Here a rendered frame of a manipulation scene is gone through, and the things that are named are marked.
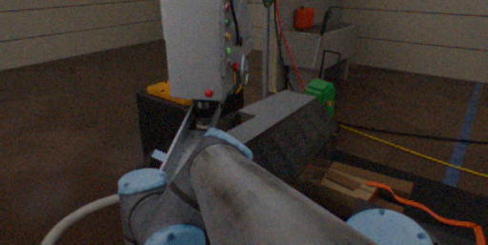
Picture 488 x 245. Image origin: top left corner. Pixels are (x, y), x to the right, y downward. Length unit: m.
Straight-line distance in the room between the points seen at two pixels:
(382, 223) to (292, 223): 0.43
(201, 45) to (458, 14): 5.42
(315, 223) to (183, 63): 1.21
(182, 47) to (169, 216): 0.88
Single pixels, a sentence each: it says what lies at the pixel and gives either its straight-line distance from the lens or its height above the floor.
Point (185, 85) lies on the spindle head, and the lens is 1.38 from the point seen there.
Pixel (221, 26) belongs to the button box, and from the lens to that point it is 1.28.
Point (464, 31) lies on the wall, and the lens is 6.42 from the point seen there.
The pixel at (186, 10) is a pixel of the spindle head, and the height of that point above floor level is 1.46.
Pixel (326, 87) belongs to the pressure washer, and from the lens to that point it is 3.47.
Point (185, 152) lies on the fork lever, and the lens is 1.37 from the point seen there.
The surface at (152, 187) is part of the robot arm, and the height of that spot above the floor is 1.24.
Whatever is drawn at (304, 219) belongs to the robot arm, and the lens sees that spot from 0.19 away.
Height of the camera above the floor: 1.59
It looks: 21 degrees down
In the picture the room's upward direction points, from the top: straight up
